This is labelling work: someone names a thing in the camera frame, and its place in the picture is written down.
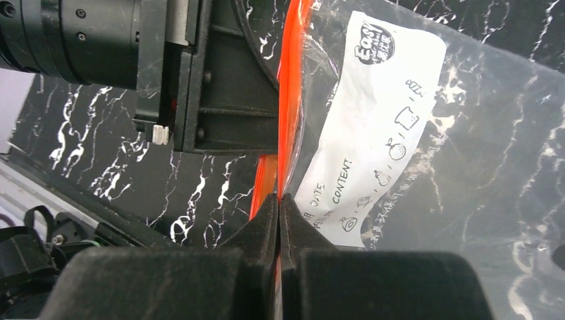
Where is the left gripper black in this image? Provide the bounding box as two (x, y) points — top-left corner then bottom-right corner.
(1, 1), (194, 134)

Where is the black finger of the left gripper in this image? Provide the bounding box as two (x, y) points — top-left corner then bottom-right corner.
(174, 1), (279, 155)

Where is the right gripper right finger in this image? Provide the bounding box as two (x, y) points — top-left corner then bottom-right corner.
(279, 194), (493, 319)

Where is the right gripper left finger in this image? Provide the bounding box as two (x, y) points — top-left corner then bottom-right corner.
(40, 194), (279, 319)

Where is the clear zip bag orange zipper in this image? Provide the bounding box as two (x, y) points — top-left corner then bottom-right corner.
(248, 0), (565, 320)

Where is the black marble pattern mat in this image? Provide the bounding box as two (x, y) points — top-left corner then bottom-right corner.
(9, 0), (565, 320)

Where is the aluminium rail frame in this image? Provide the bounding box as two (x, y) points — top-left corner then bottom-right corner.
(1, 155), (99, 228)

